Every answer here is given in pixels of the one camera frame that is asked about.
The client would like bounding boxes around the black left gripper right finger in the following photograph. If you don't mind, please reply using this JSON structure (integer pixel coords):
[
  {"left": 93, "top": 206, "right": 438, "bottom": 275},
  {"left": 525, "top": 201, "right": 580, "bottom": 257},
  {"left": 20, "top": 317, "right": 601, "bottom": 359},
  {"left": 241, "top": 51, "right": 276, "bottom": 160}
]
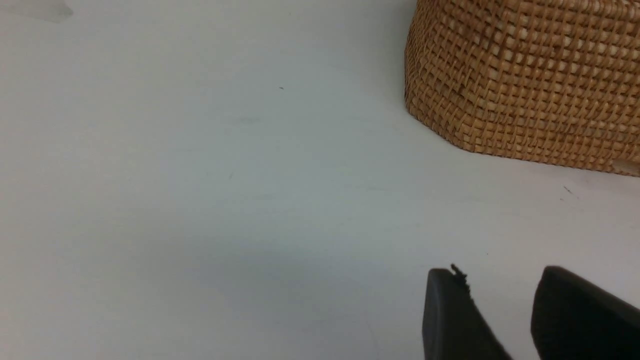
[{"left": 530, "top": 265, "right": 640, "bottom": 360}]

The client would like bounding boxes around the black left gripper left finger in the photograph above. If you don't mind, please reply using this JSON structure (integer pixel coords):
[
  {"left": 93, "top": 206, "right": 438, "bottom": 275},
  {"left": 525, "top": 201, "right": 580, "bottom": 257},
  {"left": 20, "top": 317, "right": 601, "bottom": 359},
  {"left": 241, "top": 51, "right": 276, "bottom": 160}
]
[{"left": 422, "top": 264, "right": 512, "bottom": 360}]

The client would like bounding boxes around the woven rattan basket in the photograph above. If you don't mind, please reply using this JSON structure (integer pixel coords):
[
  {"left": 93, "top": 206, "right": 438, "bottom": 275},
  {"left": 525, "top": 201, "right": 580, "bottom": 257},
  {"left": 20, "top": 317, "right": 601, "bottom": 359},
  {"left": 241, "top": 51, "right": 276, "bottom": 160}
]
[{"left": 404, "top": 0, "right": 640, "bottom": 177}]

